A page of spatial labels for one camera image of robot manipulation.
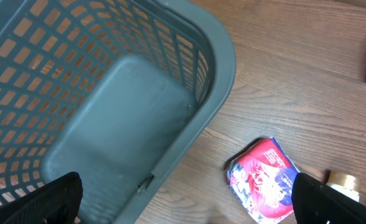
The red purple pad pack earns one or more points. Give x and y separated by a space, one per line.
262 179

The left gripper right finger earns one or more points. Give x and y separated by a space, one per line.
317 203

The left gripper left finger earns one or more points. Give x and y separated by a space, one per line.
56 202

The white tube gold cap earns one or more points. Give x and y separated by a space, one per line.
345 184

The grey plastic basket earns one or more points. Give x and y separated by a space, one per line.
116 91

